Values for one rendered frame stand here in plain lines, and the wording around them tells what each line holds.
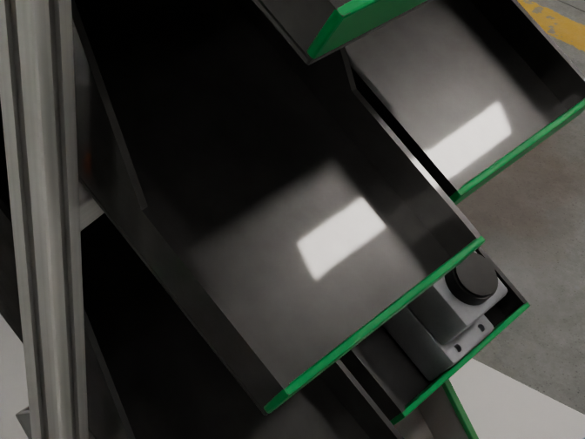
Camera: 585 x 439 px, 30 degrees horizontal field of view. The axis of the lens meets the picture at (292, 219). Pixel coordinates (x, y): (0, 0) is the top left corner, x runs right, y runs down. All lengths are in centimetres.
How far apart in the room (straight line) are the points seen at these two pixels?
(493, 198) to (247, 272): 235
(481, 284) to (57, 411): 25
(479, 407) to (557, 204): 175
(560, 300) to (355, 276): 209
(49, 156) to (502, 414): 77
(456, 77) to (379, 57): 5
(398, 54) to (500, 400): 61
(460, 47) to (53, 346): 27
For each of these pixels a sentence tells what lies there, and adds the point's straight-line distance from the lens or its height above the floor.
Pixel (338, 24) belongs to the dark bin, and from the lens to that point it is 31.
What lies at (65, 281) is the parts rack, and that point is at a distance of 47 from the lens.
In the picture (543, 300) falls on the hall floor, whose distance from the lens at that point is 254.
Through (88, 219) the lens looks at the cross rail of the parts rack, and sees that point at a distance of 46.
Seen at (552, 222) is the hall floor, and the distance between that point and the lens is 276.
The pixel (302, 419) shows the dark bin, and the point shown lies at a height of 121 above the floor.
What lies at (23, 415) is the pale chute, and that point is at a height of 119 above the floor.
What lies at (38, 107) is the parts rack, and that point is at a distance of 39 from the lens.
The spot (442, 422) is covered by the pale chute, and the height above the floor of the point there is 106.
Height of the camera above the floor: 168
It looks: 40 degrees down
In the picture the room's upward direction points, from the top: 7 degrees clockwise
